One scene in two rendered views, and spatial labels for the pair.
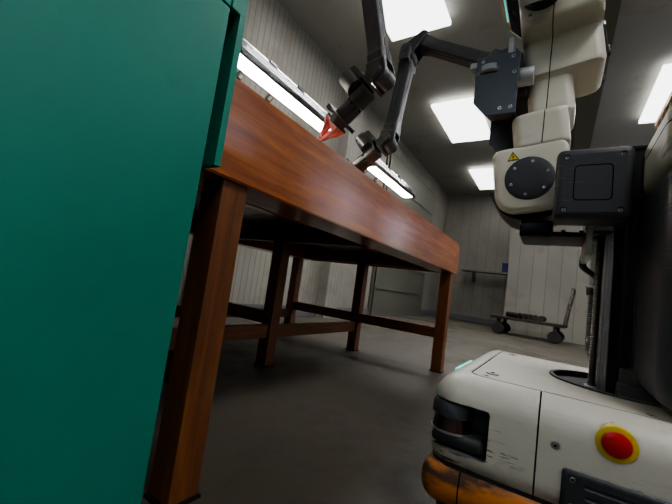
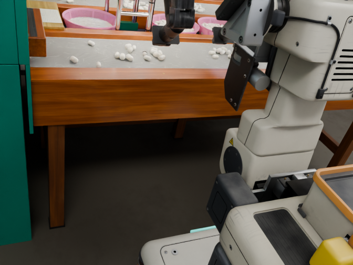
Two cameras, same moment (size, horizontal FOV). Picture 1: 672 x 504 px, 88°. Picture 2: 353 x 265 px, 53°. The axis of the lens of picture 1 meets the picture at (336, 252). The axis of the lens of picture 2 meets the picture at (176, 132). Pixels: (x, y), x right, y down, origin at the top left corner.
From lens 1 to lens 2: 116 cm
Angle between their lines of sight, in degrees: 48
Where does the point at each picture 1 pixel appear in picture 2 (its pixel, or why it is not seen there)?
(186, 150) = (13, 133)
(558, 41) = (292, 59)
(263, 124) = (66, 93)
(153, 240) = (9, 165)
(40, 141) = not seen: outside the picture
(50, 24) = not seen: outside the picture
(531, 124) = (245, 126)
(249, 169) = (61, 117)
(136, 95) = not seen: outside the picture
